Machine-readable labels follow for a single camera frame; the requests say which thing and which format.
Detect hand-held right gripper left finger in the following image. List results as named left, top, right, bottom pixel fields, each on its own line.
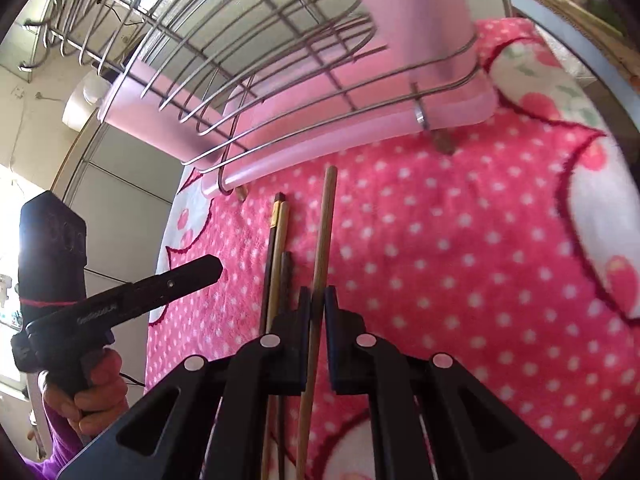
left=57, top=285, right=313, bottom=480

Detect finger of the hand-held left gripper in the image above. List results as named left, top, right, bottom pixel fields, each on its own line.
left=120, top=255, right=224, bottom=312

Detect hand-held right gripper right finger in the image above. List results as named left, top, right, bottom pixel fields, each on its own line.
left=322, top=285, right=583, bottom=480

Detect dark brown chopstick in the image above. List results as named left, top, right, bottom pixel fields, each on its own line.
left=276, top=251, right=295, bottom=480

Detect gold banded light chopstick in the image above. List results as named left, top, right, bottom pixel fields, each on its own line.
left=260, top=201, right=292, bottom=480

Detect light wooden chopstick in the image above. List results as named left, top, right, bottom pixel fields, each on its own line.
left=296, top=165, right=339, bottom=480

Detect gold banded dark chopstick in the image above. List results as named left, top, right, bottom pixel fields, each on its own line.
left=256, top=191, right=287, bottom=338

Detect pink plastic utensil cup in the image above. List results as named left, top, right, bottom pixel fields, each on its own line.
left=101, top=59, right=241, bottom=173
left=339, top=0, right=483, bottom=88

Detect metal wire utensil rack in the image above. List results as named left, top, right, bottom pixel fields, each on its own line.
left=19, top=0, right=501, bottom=201

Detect person's left forearm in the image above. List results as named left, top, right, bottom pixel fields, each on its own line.
left=29, top=400, right=103, bottom=480

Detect person's left hand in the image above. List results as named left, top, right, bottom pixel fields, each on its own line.
left=37, top=347, right=132, bottom=444

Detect grey kitchen counter cabinets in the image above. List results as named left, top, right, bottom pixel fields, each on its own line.
left=50, top=110, right=187, bottom=341

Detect pink polka dot towel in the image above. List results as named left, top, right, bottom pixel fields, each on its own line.
left=145, top=17, right=640, bottom=480

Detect white rice cooker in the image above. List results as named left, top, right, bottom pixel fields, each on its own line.
left=62, top=71, right=112, bottom=127

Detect pink plastic drip tray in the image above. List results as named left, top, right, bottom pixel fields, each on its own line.
left=200, top=72, right=499, bottom=200

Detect cardboard sheet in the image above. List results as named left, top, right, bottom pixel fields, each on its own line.
left=509, top=0, right=628, bottom=38

